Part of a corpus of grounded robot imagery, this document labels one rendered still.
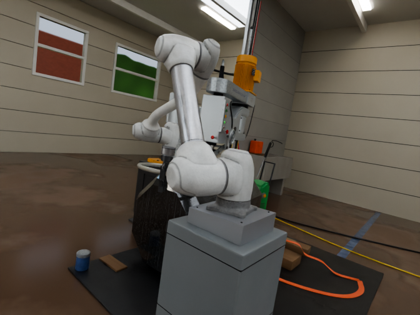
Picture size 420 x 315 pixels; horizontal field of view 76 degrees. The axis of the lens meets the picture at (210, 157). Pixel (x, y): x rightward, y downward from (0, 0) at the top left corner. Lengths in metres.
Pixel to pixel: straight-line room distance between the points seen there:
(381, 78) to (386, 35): 0.90
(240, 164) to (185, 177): 0.25
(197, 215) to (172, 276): 0.29
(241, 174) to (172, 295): 0.61
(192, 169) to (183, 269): 0.45
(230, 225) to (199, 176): 0.23
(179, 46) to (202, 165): 0.56
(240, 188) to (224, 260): 0.29
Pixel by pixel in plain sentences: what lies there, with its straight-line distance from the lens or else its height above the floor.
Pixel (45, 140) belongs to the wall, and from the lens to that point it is 8.05.
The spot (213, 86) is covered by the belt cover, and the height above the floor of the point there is 1.59.
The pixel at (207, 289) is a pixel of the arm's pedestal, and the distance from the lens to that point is 1.16.
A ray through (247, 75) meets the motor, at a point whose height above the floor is 1.85.
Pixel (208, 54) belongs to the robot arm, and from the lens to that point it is 1.37.
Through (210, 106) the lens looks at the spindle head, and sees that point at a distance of 2.43.
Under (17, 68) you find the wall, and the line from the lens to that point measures 7.82.
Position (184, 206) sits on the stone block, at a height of 0.65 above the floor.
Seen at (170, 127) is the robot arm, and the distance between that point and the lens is 1.68.
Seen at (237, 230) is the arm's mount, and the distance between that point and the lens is 1.06.
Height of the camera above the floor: 1.22
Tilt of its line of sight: 6 degrees down
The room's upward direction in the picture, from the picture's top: 8 degrees clockwise
